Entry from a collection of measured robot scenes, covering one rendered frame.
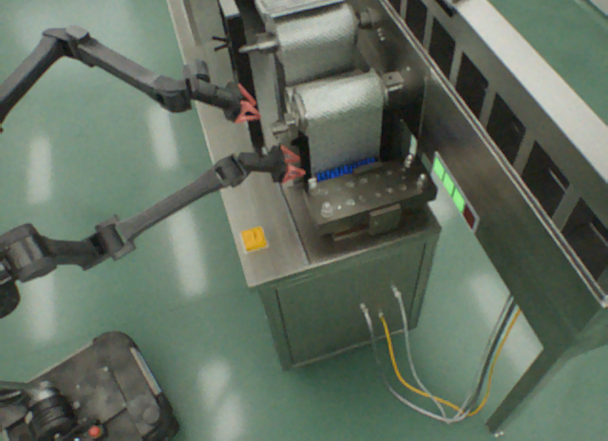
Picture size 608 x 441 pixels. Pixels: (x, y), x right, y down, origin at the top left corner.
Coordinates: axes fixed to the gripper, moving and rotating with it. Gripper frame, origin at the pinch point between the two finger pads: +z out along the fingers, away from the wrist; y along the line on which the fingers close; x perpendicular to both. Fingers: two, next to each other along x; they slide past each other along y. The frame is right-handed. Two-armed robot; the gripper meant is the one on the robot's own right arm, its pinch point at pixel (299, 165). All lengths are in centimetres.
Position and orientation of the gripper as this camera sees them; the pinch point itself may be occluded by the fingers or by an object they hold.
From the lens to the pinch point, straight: 167.8
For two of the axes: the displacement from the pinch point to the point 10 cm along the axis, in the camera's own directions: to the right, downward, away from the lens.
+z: 8.9, 0.3, 4.5
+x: 3.7, -6.1, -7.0
